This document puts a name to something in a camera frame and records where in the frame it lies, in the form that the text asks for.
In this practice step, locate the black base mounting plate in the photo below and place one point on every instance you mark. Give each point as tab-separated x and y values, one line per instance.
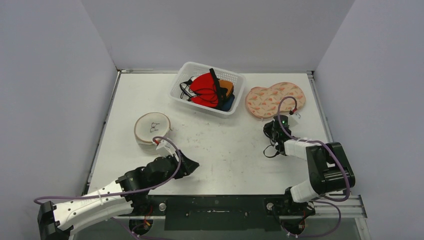
222	212

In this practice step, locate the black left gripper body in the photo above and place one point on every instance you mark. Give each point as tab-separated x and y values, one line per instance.
171	172

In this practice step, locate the black and white bra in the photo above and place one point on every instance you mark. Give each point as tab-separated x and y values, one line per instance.
186	91

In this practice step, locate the white round mesh laundry bag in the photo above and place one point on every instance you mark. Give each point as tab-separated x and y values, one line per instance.
151	125

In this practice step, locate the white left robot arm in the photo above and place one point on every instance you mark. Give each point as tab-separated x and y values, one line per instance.
124	196

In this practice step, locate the orange bra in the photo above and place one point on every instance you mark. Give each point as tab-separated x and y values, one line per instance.
227	87

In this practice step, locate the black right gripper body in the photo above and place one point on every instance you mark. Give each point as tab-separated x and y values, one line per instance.
271	129

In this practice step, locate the navy blue bra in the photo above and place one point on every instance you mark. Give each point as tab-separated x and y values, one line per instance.
227	104

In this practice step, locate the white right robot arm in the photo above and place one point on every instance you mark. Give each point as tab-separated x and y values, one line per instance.
328	167

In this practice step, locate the white plastic basket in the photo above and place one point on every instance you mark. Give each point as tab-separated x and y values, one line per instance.
194	69

